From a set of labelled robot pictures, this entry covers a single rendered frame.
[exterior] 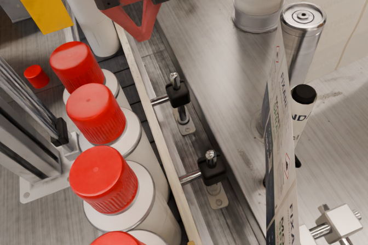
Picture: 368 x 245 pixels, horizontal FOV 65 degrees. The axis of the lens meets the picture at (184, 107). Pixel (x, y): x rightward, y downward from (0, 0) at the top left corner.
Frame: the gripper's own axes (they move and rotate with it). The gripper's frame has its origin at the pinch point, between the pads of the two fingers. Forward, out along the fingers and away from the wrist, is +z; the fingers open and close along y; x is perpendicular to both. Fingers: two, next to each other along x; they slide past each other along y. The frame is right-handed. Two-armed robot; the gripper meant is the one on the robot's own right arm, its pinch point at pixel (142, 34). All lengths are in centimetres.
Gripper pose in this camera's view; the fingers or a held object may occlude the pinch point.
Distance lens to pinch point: 34.5
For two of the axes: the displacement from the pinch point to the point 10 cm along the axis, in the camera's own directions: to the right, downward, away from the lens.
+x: -9.4, 3.3, -1.0
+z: 1.1, 5.5, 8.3
